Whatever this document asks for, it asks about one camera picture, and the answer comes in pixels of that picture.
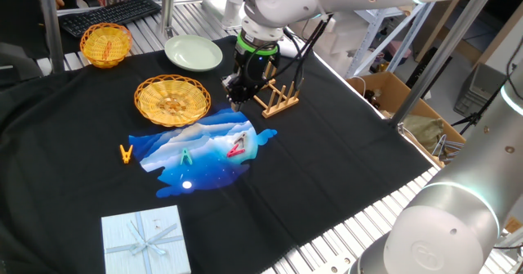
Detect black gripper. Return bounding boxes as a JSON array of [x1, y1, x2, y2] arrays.
[[222, 46, 282, 113]]

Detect woven wicker basket dish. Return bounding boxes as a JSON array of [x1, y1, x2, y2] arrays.
[[133, 74, 212, 128]]

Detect wooden dish rack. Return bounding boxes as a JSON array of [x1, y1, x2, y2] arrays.
[[253, 61, 306, 119]]

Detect metal shelf rack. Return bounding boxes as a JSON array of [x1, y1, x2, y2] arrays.
[[345, 3, 436, 79]]

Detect red clothespin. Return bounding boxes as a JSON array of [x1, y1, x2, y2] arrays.
[[226, 142, 247, 159]]

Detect pale green plate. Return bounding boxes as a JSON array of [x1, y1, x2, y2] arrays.
[[164, 34, 224, 73]]

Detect black cloth with blue print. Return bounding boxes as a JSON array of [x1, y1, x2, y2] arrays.
[[0, 35, 434, 274]]

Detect deep woven wicker basket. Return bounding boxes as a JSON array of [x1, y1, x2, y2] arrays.
[[79, 22, 134, 70]]

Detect cardboard box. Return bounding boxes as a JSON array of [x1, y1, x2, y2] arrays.
[[346, 71, 469, 168]]

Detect black keyboard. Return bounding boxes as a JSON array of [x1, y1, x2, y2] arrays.
[[58, 0, 163, 38]]

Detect light blue gift box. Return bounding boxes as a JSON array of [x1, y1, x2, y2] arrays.
[[101, 204, 192, 274]]

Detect olive cloth bag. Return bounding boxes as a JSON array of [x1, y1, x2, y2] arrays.
[[402, 114, 445, 152]]

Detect black tripod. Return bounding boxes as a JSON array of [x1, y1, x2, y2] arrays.
[[451, 40, 523, 136]]

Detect grey plastic crate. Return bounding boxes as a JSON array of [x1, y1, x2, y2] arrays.
[[453, 63, 507, 119]]

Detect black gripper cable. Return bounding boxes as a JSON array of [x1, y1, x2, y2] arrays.
[[218, 0, 333, 93]]

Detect white pedestal stand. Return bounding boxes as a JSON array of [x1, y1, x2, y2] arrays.
[[202, 0, 251, 32]]

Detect aluminium frame post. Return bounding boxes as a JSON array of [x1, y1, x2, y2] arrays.
[[159, 0, 179, 40], [35, 0, 66, 74], [390, 0, 494, 128]]

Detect grey wire hangers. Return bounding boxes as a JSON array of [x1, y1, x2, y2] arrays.
[[431, 133, 467, 163]]

